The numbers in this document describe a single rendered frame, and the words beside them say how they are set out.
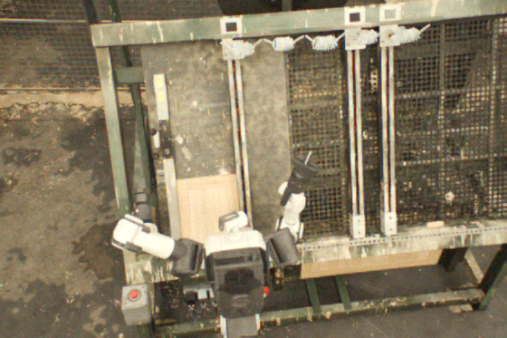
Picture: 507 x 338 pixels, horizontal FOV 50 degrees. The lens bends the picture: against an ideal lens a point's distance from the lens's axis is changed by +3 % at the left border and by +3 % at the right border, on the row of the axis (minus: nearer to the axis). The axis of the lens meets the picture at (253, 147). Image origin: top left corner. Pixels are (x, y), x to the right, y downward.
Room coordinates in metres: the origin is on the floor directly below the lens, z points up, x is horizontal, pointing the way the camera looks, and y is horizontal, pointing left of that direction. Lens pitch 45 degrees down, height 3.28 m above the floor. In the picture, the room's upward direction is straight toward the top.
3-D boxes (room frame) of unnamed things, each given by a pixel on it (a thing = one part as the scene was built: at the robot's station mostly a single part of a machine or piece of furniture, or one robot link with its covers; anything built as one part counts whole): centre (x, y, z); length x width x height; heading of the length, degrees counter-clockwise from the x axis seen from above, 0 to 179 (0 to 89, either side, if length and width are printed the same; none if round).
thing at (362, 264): (1.92, -0.75, 0.53); 0.90 x 0.02 x 0.55; 98
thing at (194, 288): (1.47, 0.15, 0.69); 0.50 x 0.14 x 0.24; 98
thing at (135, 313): (1.34, 0.58, 0.84); 0.12 x 0.12 x 0.18; 8
